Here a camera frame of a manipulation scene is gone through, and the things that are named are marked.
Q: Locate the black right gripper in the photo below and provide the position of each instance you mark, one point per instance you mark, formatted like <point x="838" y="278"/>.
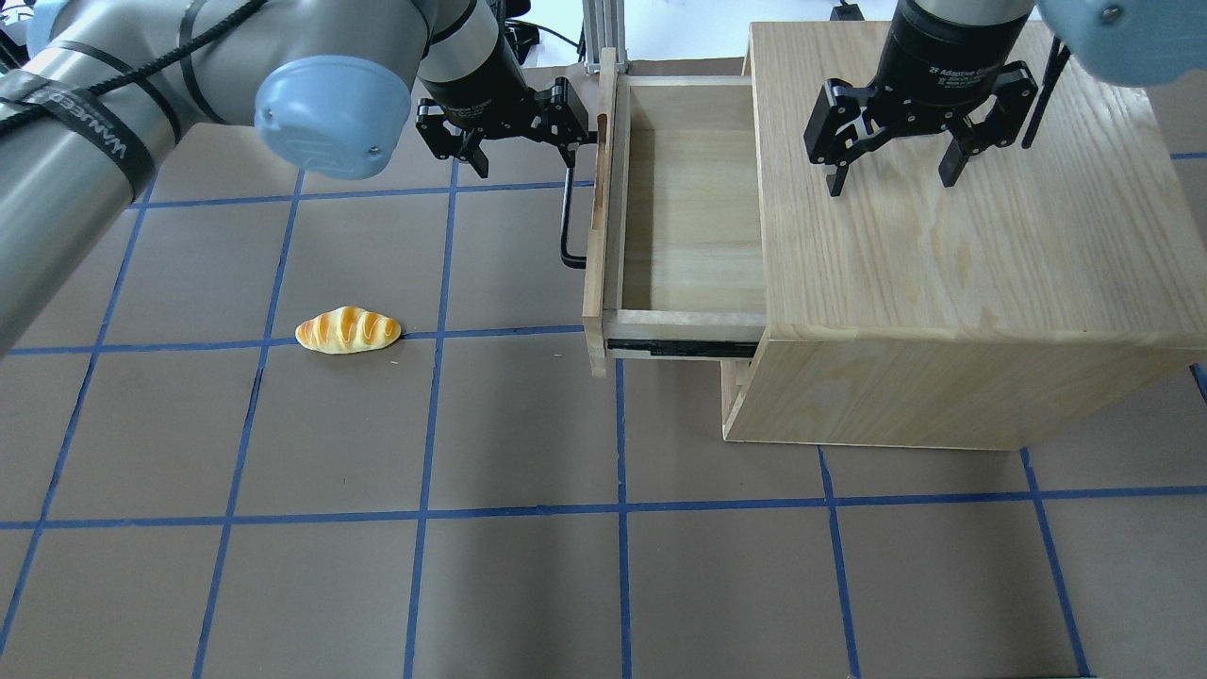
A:
<point x="934" y="58"/>

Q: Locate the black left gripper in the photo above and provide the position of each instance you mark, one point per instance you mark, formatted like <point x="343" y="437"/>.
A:
<point x="473" y="87"/>

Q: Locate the wooden drawer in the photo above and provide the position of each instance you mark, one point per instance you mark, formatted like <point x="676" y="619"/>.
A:
<point x="674" y="257"/>

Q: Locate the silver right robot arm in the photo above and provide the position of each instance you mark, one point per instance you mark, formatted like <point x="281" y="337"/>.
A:
<point x="1126" y="43"/>

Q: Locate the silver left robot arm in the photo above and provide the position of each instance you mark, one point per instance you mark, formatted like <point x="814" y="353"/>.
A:
<point x="112" y="87"/>

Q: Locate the light wooden drawer cabinet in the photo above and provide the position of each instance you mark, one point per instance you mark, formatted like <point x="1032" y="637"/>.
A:
<point x="1046" y="284"/>

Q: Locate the yellow toy bread loaf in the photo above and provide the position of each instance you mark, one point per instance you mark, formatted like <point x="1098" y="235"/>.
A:
<point x="348" y="330"/>

